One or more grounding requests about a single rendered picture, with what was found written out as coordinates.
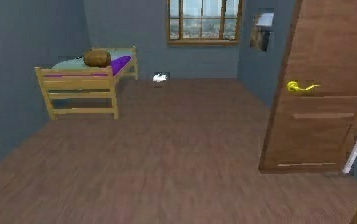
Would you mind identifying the small white object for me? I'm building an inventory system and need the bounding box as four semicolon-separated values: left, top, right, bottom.
152;71;169;83

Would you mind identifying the wooden framed window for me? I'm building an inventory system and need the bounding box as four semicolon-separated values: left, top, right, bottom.
166;0;245;47

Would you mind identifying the brown round pillow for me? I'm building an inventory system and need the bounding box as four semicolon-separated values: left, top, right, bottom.
83;49;112;68

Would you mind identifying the wooden bed with purple blanket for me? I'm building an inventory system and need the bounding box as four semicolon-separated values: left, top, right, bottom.
34;46;139;121

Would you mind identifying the brown wooden room door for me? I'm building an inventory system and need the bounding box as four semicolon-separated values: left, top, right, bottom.
258;0;357;175

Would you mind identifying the framed wall picture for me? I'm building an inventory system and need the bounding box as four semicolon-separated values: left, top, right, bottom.
249;8;275;53

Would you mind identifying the yellow door handle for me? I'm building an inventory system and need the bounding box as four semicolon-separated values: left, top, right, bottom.
286;80;321;95

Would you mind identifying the white door frame strip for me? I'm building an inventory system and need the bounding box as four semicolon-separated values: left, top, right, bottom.
341;113;357;175

